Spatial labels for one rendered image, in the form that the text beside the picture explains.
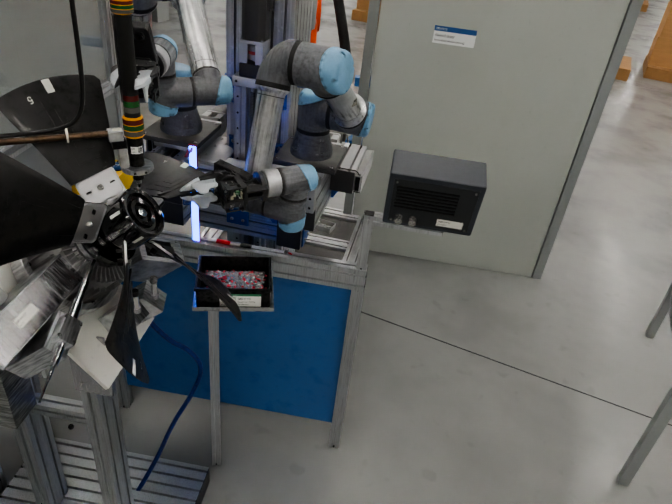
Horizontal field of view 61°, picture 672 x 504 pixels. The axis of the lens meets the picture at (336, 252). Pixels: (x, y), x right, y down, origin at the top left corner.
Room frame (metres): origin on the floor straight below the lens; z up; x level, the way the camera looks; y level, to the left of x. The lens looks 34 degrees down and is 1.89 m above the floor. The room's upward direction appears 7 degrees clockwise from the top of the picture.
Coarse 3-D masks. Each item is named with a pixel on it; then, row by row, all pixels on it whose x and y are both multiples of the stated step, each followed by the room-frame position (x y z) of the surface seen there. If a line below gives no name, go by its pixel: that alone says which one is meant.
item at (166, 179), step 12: (144, 156) 1.39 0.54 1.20; (156, 156) 1.41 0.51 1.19; (168, 156) 1.43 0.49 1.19; (156, 168) 1.35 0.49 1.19; (168, 168) 1.36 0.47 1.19; (180, 168) 1.38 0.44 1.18; (192, 168) 1.41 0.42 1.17; (144, 180) 1.27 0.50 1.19; (156, 180) 1.28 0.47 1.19; (168, 180) 1.29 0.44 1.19; (180, 180) 1.31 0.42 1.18; (156, 192) 1.22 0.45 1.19; (168, 192) 1.23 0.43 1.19; (180, 192) 1.24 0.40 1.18
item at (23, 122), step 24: (48, 96) 1.18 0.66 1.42; (72, 96) 1.21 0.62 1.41; (96, 96) 1.24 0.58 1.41; (24, 120) 1.12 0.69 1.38; (48, 120) 1.14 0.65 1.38; (96, 120) 1.19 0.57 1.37; (48, 144) 1.11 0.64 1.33; (72, 144) 1.13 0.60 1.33; (96, 144) 1.15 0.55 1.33; (72, 168) 1.10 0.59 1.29; (96, 168) 1.12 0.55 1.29
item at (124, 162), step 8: (112, 128) 1.15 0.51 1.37; (112, 136) 1.13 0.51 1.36; (120, 136) 1.14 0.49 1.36; (112, 144) 1.13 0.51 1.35; (120, 144) 1.13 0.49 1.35; (120, 152) 1.14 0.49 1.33; (120, 160) 1.14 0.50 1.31; (128, 160) 1.18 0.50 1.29; (144, 160) 1.19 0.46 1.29; (128, 168) 1.14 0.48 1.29; (136, 168) 1.15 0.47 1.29; (144, 168) 1.15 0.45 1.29; (152, 168) 1.17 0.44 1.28
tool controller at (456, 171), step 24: (408, 168) 1.43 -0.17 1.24; (432, 168) 1.44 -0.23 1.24; (456, 168) 1.45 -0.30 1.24; (480, 168) 1.46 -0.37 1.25; (408, 192) 1.41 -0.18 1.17; (432, 192) 1.40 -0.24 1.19; (456, 192) 1.40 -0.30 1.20; (480, 192) 1.39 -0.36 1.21; (384, 216) 1.45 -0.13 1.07; (408, 216) 1.44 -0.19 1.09; (432, 216) 1.43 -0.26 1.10; (456, 216) 1.42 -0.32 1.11
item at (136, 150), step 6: (126, 138) 1.16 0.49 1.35; (132, 144) 1.15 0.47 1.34; (138, 144) 1.15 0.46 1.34; (132, 150) 1.15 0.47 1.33; (138, 150) 1.15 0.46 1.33; (132, 156) 1.15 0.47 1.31; (138, 156) 1.15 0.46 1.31; (132, 162) 1.15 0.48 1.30; (138, 162) 1.15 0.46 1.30; (144, 162) 1.17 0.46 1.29; (138, 180) 1.16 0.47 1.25
